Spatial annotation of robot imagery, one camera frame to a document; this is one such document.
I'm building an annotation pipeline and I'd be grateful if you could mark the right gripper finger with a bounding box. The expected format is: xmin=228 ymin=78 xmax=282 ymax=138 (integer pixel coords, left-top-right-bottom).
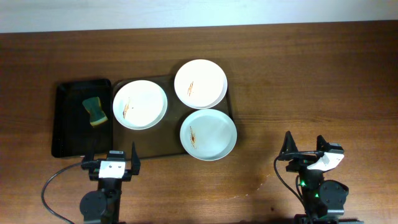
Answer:
xmin=279 ymin=131 xmax=299 ymax=159
xmin=317 ymin=135 xmax=330 ymax=152

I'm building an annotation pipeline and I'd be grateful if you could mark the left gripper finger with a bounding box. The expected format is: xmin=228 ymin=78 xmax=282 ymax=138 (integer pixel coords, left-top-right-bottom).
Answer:
xmin=131 ymin=142 xmax=141 ymax=168
xmin=84 ymin=139 xmax=98 ymax=162

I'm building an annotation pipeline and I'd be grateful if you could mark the green yellow sponge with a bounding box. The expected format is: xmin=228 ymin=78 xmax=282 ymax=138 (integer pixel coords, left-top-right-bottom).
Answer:
xmin=82 ymin=96 xmax=108 ymax=127

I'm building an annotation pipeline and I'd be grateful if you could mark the white plate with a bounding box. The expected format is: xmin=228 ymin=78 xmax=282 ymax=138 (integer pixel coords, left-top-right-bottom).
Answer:
xmin=174 ymin=59 xmax=228 ymax=110
xmin=113 ymin=80 xmax=168 ymax=130

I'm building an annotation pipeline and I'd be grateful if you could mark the pale blue plate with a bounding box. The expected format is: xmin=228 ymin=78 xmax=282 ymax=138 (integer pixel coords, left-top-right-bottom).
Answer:
xmin=180 ymin=109 xmax=238 ymax=161

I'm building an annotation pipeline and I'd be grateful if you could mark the white plate top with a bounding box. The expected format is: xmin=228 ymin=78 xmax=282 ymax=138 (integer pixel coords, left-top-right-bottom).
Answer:
xmin=174 ymin=59 xmax=228 ymax=110

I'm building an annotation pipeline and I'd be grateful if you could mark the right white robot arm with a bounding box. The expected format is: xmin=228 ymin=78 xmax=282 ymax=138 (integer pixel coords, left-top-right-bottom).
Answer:
xmin=273 ymin=131 xmax=361 ymax=224

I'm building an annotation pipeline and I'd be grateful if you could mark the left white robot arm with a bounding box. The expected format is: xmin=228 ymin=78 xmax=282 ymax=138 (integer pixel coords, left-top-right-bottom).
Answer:
xmin=80 ymin=143 xmax=141 ymax=224

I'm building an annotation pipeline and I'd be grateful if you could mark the black rectangular tray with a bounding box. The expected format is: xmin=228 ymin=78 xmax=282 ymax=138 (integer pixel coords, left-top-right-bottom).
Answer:
xmin=52 ymin=79 xmax=113 ymax=158

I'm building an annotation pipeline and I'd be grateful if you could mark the brown translucent tray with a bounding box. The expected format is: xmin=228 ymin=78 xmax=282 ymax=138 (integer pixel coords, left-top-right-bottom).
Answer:
xmin=113 ymin=75 xmax=234 ymax=159

